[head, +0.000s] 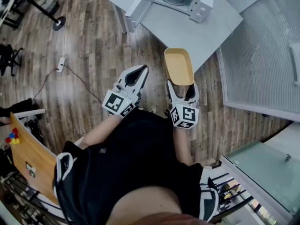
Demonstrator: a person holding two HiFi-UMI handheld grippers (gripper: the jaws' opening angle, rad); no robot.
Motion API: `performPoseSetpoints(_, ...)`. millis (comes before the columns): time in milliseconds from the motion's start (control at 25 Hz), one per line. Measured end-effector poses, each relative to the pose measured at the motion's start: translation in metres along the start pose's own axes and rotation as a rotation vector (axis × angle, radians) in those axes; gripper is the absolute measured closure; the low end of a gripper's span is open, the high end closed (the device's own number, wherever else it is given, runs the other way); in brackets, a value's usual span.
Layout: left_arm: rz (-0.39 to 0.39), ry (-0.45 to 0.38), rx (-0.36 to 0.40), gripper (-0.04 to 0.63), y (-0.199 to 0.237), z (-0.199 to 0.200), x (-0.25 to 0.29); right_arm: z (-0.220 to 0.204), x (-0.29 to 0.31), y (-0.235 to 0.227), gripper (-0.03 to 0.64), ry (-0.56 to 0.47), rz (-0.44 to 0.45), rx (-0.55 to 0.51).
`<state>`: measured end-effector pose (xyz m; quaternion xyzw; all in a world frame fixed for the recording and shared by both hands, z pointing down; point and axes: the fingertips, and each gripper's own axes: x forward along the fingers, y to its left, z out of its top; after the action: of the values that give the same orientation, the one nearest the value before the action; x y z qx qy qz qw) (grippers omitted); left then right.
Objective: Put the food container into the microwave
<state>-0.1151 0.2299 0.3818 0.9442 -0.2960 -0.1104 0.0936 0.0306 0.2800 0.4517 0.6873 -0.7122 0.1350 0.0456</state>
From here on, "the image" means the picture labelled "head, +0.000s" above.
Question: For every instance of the white microwave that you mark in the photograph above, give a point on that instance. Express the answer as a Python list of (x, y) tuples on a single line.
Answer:
[(201, 1)]

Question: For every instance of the coloured toy blocks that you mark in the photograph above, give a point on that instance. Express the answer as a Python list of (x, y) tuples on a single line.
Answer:
[(12, 136)]

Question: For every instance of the black stand with round base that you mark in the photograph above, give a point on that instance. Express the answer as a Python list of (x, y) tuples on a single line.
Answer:
[(47, 9)]

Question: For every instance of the person's right forearm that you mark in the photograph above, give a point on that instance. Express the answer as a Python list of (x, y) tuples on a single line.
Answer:
[(181, 146)]

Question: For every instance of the black shelf rack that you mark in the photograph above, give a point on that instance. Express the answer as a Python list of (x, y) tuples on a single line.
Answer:
[(230, 191)]

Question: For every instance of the person's white shoe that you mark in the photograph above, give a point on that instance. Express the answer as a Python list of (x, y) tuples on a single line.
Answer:
[(154, 109)]

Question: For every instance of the white tube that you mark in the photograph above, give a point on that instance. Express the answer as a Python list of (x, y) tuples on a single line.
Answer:
[(30, 112)]

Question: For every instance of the yellow food container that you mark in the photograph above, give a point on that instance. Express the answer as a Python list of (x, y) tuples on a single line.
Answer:
[(178, 65)]

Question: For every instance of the grey table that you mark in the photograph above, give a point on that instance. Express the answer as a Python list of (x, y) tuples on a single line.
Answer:
[(187, 34)]

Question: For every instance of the person's left forearm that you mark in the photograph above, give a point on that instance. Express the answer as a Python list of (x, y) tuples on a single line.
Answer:
[(98, 132)]

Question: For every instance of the white power strip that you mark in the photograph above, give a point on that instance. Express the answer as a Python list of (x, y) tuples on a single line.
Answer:
[(61, 64)]

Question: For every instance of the black office chair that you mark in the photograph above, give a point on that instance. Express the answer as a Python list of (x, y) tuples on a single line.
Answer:
[(9, 57)]

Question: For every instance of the frosted glass panel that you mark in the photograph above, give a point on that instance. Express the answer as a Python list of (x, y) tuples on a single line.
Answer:
[(267, 172)]

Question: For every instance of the black metal frame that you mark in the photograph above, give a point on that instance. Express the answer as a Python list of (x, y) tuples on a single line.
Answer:
[(11, 6)]

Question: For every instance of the person's black shirt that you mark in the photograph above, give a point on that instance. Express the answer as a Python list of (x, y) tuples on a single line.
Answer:
[(131, 163)]

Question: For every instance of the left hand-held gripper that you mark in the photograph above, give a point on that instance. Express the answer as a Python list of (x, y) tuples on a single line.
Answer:
[(116, 102)]

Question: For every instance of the grey box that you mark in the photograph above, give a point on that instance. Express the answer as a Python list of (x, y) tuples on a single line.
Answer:
[(48, 3)]

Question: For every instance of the orange wooden board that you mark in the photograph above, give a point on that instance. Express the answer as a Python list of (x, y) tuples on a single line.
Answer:
[(30, 153)]

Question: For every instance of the small picture card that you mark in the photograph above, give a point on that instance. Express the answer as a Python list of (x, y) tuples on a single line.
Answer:
[(30, 170)]

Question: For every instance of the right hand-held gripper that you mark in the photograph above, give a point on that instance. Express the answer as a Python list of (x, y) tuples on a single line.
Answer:
[(185, 115)]

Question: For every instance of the metal glass clamp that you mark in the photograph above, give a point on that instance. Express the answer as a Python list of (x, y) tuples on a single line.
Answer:
[(288, 158)]

